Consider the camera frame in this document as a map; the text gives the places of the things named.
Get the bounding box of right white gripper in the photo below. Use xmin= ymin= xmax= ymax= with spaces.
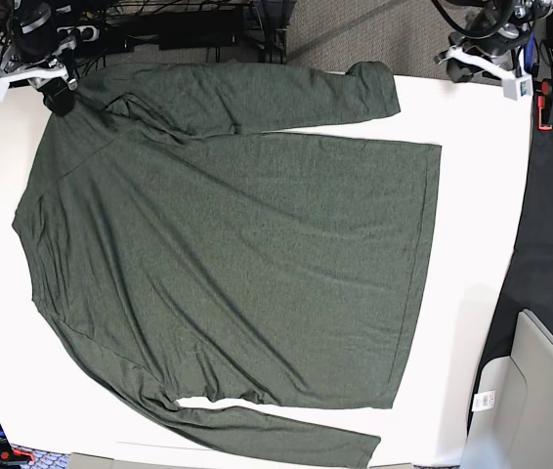
xmin=0 ymin=41 xmax=78 ymax=116

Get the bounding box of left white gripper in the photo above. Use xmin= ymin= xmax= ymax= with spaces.
xmin=435 ymin=43 xmax=526 ymax=83

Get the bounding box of green long-sleeve T-shirt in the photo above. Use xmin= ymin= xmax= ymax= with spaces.
xmin=13 ymin=62 xmax=442 ymax=468

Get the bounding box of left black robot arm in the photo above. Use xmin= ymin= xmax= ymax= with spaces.
xmin=433 ymin=0 xmax=553 ymax=83

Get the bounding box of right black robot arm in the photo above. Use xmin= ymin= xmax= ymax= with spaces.
xmin=0 ymin=1 xmax=77 ymax=116

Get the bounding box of red clamp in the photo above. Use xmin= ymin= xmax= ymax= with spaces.
xmin=536 ymin=79 xmax=553 ymax=131

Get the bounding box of grey plastic bin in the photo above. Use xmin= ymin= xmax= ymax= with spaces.
xmin=460 ymin=310 xmax=553 ymax=468

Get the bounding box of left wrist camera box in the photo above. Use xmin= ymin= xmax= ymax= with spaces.
xmin=502 ymin=75 xmax=533 ymax=101

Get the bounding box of blue handled tool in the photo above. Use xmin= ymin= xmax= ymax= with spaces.
xmin=524 ymin=33 xmax=534 ymax=74

